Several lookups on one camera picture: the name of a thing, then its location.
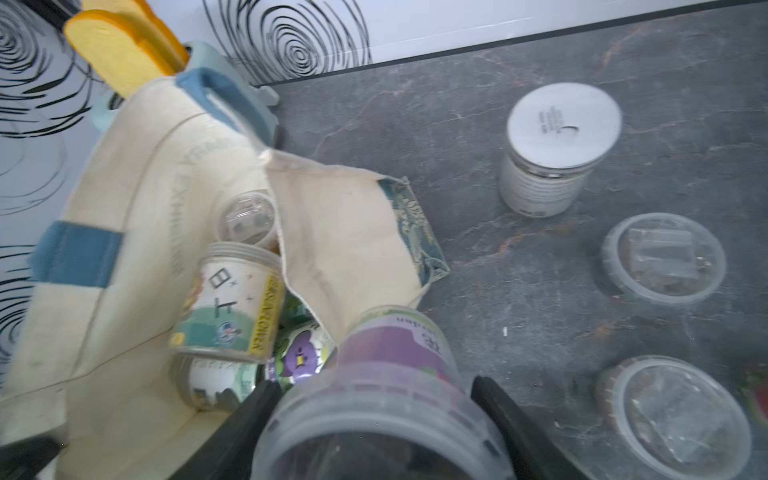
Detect sunflower label tall jar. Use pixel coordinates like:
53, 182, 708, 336
169, 241, 286, 364

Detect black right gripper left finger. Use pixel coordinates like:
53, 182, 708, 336
170, 381, 283, 480

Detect yellow strip lid seed jar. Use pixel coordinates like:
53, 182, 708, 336
601, 212, 727, 307

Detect orange label small jar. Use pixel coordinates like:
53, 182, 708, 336
214, 190, 279, 252

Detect cream canvas bag blue handles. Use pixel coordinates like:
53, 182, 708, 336
0, 67, 451, 480

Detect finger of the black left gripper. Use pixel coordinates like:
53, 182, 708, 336
1, 436, 60, 480

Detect green label jar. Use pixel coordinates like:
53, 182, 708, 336
170, 354, 261, 412

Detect yellow toast slice back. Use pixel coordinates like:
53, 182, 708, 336
81, 0, 189, 72

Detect mint green toaster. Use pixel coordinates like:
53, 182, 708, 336
92, 41, 280, 155

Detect yellow toast slice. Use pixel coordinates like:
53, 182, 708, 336
81, 0, 189, 72
63, 10, 176, 99

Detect clear lid red seed jar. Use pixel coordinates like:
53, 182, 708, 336
595, 355, 752, 479

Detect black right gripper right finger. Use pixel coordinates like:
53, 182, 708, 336
471, 376, 589, 480

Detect yellow toast slice front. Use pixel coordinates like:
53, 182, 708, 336
63, 10, 176, 99

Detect silver label jar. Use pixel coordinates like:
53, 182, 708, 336
499, 82, 623, 218

